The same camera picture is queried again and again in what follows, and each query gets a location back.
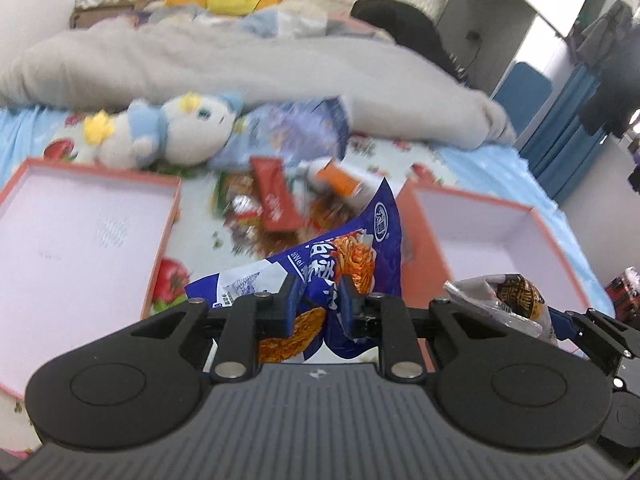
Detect blue noodle snack bag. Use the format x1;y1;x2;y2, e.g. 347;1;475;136
186;181;402;360

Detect grey dark snack packet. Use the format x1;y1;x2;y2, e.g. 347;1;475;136
444;274;558;346

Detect red sachet packet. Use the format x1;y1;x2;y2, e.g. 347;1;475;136
250;156;303;233

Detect orange snack packet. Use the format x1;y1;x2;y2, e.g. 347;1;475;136
316;159;362;198

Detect pink deep box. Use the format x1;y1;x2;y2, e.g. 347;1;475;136
396;181;590;339

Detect green label snack pack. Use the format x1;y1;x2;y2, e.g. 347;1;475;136
213;171;262;219

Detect white bottle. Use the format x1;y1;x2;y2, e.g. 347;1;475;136
300;157;376;210

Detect lavender nut snack bag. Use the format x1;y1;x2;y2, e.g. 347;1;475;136
207;96;352;171

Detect white blue plush toy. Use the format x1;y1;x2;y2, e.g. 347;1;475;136
84;92;243;170

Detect pink box lid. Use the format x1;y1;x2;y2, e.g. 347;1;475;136
1;158;181;399

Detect blue curtain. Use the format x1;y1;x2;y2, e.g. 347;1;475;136
520;64;605;204

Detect grey duvet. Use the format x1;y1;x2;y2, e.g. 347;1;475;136
1;20;515;150

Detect blue chair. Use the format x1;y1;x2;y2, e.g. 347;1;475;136
492;62;552;136

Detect black clothing pile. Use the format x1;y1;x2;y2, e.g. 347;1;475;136
350;0;460;80

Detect hanging dark clothes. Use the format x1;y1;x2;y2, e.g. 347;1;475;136
577;0;639;138

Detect grey wardrobe cabinet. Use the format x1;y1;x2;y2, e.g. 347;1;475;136
437;0;606;97

